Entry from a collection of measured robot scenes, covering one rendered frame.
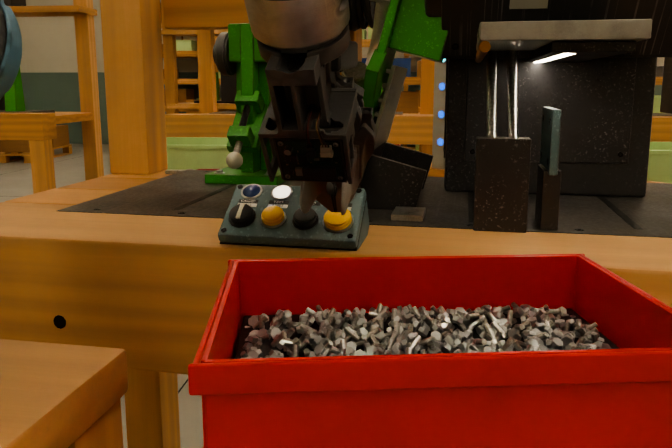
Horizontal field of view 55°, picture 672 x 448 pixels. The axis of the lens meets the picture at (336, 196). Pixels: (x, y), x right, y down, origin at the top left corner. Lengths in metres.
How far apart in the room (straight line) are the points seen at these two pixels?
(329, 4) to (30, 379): 0.35
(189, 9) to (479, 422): 1.18
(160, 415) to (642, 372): 1.27
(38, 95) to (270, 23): 12.22
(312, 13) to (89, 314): 0.46
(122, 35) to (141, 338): 0.79
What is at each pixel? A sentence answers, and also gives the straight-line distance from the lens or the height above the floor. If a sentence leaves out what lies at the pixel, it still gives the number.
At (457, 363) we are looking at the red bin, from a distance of 0.37.
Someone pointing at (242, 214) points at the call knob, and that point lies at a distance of 0.68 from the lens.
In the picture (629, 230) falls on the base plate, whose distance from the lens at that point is 0.82.
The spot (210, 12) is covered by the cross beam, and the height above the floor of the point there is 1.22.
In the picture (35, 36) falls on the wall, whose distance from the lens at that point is 12.67.
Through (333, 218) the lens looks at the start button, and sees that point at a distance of 0.66.
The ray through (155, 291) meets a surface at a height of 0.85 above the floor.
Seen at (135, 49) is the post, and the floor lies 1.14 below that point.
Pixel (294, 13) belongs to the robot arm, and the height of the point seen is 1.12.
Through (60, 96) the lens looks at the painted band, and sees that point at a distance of 12.45.
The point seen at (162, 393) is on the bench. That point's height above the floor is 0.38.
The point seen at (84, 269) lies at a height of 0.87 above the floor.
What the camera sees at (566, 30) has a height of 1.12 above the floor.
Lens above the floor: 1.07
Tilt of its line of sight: 10 degrees down
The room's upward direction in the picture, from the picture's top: straight up
